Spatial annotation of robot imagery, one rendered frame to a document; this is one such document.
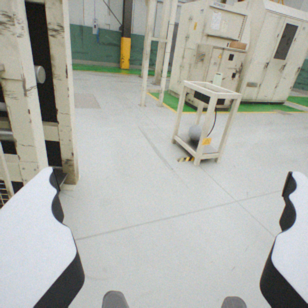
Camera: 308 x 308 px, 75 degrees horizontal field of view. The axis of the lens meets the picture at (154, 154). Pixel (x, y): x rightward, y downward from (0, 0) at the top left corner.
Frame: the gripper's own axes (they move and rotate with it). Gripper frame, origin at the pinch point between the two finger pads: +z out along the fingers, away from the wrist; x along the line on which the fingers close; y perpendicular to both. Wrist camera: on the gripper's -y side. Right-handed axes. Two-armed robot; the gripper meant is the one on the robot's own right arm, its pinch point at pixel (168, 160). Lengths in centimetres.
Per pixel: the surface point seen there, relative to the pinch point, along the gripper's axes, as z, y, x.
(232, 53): 432, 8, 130
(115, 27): 972, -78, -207
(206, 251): 76, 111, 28
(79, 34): 903, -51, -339
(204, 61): 420, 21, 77
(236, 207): 122, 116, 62
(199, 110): 245, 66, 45
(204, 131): 183, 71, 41
